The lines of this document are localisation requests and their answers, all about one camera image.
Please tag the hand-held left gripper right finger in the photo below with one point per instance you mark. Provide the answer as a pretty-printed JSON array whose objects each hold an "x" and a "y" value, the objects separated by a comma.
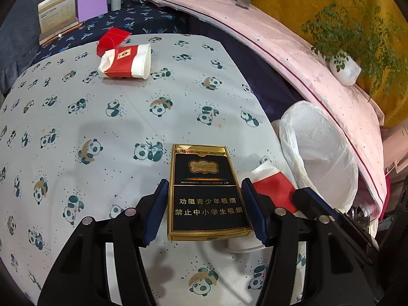
[{"x": 255, "y": 213}]

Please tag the black gold cigarette box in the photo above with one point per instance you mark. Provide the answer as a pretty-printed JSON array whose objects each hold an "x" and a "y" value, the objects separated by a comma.
[{"x": 207, "y": 197}]

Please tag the white plastic bag bin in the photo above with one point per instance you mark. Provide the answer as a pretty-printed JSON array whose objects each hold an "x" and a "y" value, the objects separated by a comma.
[{"x": 322, "y": 153}]

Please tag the yellow backdrop cloth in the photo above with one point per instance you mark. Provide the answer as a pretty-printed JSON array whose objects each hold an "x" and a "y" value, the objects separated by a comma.
[{"x": 287, "y": 6}]

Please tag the crushed red white paper cup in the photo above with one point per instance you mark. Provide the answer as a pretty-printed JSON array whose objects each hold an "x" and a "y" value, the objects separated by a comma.
[{"x": 126, "y": 62}]

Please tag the dark purple cloth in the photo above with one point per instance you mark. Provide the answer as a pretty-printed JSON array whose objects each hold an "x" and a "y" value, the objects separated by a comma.
[{"x": 264, "y": 83}]

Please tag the beige open box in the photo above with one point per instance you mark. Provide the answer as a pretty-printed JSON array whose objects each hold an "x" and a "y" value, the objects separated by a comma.
[{"x": 55, "y": 12}]

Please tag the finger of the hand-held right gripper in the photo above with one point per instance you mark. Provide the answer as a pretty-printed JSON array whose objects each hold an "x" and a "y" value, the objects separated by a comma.
[{"x": 314, "y": 202}]

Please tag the pink speckled cloth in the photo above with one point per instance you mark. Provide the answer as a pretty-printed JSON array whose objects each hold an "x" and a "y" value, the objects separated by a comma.
[{"x": 287, "y": 47}]

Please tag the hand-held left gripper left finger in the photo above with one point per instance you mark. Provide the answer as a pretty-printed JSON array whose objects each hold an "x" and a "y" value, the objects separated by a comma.
[{"x": 156, "y": 213}]

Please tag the navy floral cloth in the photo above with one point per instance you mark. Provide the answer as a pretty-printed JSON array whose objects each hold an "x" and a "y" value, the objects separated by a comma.
[{"x": 134, "y": 19}]

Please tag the magenta cloth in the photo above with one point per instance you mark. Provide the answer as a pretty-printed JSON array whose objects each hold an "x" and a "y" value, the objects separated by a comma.
[{"x": 387, "y": 194}]

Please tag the pale pink box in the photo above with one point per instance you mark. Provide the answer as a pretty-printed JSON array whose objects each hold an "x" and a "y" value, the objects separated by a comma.
[{"x": 397, "y": 153}]

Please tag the purple card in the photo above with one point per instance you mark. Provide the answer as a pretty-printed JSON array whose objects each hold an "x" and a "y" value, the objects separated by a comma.
[{"x": 91, "y": 1}]

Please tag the blue-grey backdrop cloth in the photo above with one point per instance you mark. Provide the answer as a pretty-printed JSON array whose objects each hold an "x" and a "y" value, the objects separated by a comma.
[{"x": 19, "y": 38}]

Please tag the green plant in white pot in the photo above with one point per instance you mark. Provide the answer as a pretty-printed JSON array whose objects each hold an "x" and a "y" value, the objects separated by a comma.
[{"x": 346, "y": 71}]

